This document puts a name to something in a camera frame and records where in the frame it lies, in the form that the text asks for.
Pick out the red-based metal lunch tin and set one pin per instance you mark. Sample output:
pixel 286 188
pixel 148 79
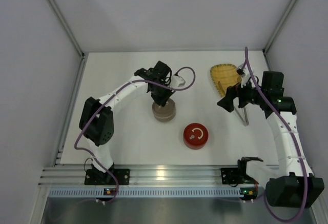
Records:
pixel 196 144

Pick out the slotted grey cable duct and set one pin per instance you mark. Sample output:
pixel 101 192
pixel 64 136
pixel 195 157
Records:
pixel 152 192

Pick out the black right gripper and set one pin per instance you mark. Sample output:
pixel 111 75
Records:
pixel 236 94

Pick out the aluminium frame post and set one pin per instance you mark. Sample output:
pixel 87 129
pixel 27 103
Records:
pixel 65 26
pixel 285 15

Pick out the red round lid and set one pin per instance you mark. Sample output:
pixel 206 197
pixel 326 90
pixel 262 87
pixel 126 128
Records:
pixel 196 133

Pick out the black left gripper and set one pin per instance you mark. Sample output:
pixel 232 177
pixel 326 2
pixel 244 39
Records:
pixel 161 97

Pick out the aluminium mounting rail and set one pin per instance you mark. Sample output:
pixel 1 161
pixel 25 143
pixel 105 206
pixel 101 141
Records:
pixel 140 175

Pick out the right aluminium frame post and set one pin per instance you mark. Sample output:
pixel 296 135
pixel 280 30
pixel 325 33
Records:
pixel 285 15

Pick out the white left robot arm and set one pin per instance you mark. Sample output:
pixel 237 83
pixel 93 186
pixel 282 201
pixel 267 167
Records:
pixel 97 118

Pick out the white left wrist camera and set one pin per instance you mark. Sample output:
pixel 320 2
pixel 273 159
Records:
pixel 177 82

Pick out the grey tin with orange food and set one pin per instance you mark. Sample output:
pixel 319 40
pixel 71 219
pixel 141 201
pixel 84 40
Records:
pixel 164 116

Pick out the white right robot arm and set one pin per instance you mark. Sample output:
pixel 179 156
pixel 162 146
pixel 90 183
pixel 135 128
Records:
pixel 293 184

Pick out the woven bamboo tray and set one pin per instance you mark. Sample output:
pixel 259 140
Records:
pixel 224 76

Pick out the left aluminium frame post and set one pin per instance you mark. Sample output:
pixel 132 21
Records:
pixel 65 26

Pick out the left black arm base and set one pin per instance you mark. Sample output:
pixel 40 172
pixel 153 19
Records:
pixel 119 176

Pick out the grey round lid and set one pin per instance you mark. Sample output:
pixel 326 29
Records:
pixel 168 109

